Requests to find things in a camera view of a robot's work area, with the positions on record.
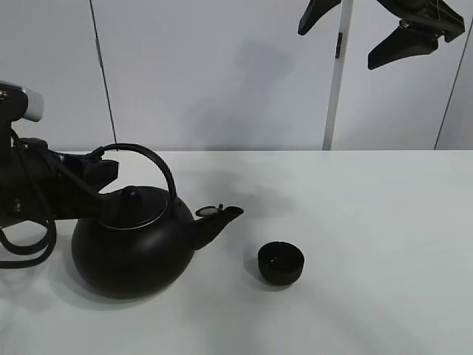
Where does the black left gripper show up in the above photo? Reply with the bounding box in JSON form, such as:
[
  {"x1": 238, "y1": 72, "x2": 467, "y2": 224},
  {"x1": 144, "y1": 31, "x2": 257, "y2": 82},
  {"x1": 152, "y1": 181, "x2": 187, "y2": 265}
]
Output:
[{"x1": 0, "y1": 110, "x2": 129, "y2": 226}]

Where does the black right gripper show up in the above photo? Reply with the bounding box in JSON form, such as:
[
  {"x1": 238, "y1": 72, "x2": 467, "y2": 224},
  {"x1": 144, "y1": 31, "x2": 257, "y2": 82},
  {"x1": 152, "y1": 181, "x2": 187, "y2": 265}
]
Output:
[{"x1": 298, "y1": 0, "x2": 464, "y2": 70}]

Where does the black round teapot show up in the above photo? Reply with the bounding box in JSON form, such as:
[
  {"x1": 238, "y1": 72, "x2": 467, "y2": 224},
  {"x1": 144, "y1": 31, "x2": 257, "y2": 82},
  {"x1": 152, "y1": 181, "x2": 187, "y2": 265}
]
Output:
[{"x1": 71, "y1": 143, "x2": 244, "y2": 300}]

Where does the small black teacup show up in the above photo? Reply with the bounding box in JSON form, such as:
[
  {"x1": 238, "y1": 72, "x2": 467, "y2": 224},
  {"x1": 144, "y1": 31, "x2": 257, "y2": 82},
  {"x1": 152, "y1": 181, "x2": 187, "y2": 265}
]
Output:
[{"x1": 257, "y1": 241, "x2": 305, "y2": 287}]

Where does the white vertical wall post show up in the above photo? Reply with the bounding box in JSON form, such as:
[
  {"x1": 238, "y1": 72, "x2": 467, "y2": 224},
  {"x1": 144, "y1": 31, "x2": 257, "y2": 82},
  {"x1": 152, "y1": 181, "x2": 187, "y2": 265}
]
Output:
[{"x1": 322, "y1": 1, "x2": 353, "y2": 151}]

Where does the black looped cable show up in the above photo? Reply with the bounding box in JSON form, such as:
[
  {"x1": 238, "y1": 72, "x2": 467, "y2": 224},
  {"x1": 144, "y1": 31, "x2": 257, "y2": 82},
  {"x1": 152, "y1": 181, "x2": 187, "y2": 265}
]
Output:
[{"x1": 0, "y1": 132, "x2": 57, "y2": 270}]

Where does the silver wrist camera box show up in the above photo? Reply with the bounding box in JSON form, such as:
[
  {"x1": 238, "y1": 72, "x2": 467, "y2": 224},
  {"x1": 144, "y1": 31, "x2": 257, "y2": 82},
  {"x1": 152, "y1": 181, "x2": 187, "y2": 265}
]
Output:
[{"x1": 1, "y1": 81, "x2": 44, "y2": 124}]

